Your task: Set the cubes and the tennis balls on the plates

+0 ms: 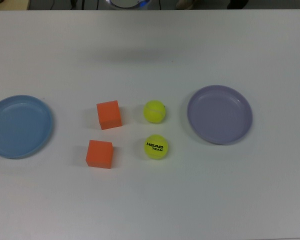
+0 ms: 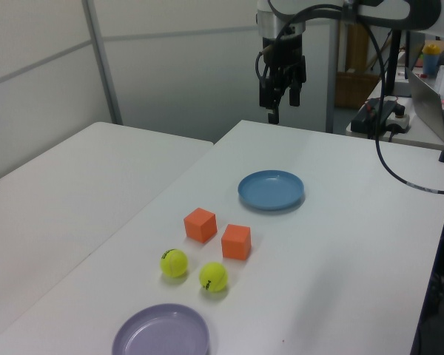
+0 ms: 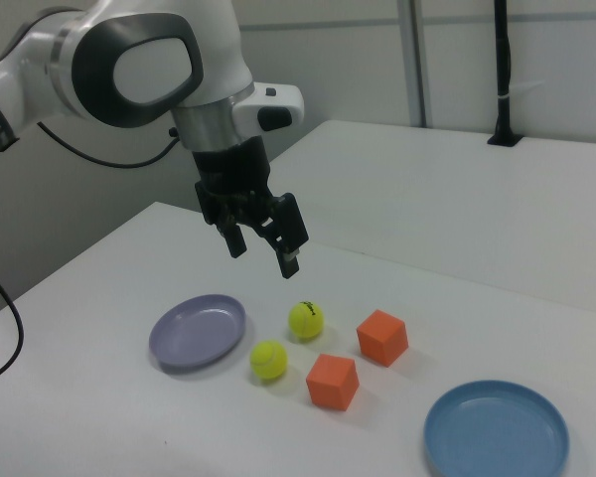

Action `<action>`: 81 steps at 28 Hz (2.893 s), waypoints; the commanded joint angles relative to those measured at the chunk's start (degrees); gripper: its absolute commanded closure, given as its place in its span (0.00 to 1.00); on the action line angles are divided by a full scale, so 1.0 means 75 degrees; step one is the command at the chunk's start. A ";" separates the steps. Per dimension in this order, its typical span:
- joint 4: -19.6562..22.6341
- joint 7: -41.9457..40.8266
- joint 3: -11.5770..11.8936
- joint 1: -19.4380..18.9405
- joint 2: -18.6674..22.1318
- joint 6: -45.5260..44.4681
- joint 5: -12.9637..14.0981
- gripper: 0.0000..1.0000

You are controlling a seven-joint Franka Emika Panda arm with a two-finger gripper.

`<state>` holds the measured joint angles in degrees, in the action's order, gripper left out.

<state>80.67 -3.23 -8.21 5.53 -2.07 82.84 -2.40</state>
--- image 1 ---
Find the yellow-green tennis ball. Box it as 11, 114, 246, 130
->
143, 134, 169, 160
143, 100, 167, 124

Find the orange foam cube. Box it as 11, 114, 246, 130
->
96, 100, 123, 131
85, 139, 114, 170

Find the purple plate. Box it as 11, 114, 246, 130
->
186, 84, 253, 146

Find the blue plate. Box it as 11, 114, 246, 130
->
0, 94, 54, 160

